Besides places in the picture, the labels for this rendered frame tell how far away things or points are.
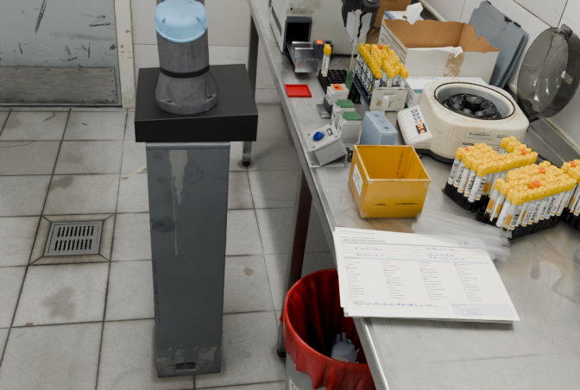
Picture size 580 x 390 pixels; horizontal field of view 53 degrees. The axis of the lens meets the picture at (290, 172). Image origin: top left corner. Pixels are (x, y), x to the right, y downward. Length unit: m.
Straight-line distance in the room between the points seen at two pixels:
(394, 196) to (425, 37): 0.86
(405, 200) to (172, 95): 0.59
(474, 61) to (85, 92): 2.22
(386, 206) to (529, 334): 0.36
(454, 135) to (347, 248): 0.45
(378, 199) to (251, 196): 1.55
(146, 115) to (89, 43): 1.88
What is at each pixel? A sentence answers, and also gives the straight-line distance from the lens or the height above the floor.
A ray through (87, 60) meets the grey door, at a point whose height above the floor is 0.28.
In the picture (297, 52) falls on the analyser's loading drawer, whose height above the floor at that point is 0.93.
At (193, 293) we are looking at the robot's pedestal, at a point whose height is 0.37.
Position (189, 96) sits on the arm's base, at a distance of 1.38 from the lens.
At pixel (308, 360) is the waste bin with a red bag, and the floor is 0.40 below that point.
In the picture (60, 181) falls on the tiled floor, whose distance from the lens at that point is 2.85.
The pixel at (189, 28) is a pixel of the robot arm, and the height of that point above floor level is 1.14.
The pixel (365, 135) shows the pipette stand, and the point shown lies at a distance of 1.42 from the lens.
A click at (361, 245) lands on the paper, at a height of 0.89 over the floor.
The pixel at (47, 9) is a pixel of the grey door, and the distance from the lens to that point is 3.23.
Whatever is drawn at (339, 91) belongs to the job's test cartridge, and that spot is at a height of 0.95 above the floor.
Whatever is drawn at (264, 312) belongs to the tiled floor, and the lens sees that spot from 2.19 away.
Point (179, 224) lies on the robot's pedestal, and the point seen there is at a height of 0.63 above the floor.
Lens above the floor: 1.62
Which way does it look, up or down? 34 degrees down
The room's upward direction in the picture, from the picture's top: 7 degrees clockwise
